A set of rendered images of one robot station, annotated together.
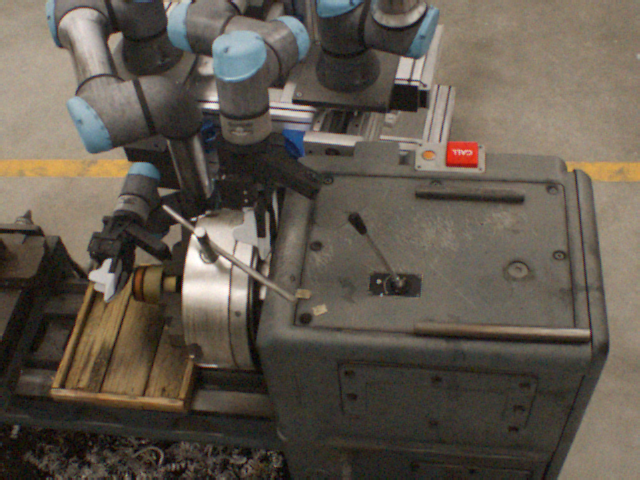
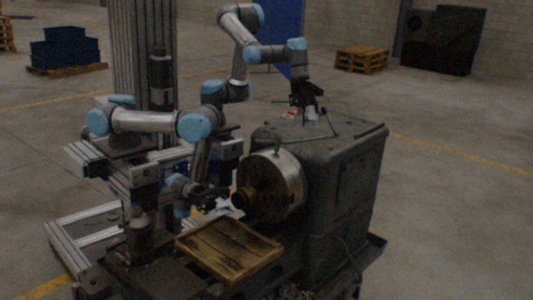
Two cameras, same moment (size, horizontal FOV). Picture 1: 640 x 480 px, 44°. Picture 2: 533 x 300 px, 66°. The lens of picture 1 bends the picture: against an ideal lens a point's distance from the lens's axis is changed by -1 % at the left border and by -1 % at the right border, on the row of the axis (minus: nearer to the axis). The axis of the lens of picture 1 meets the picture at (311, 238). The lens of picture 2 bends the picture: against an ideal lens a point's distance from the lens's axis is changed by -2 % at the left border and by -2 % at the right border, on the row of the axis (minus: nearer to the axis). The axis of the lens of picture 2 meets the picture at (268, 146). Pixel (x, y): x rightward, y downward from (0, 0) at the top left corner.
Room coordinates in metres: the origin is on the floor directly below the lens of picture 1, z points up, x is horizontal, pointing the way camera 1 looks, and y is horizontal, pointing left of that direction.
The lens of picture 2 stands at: (0.25, 1.62, 1.94)
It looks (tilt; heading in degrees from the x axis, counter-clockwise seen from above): 23 degrees down; 296
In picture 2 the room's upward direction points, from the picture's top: 4 degrees clockwise
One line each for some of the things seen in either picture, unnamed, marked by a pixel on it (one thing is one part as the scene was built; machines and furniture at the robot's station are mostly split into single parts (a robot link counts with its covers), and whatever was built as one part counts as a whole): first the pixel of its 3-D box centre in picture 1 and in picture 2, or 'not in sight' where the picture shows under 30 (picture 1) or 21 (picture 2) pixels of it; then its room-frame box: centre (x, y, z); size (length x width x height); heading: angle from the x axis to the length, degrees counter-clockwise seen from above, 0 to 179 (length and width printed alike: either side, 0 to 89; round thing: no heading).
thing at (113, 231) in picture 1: (117, 242); (204, 198); (1.12, 0.42, 1.08); 0.12 x 0.09 x 0.08; 166
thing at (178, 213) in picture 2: (157, 214); (183, 202); (1.28, 0.36, 0.97); 0.11 x 0.08 x 0.11; 104
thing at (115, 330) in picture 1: (139, 332); (226, 246); (1.01, 0.41, 0.89); 0.36 x 0.30 x 0.04; 166
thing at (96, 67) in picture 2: not in sight; (66, 49); (7.17, -3.57, 0.39); 1.20 x 0.80 x 0.79; 87
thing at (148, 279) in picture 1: (159, 285); (245, 197); (0.99, 0.32, 1.08); 0.09 x 0.09 x 0.09; 76
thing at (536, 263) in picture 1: (430, 299); (318, 162); (0.88, -0.22, 1.06); 0.59 x 0.48 x 0.39; 76
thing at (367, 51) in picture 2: not in sight; (362, 58); (2.73, -7.93, 0.22); 1.25 x 0.86 x 0.44; 82
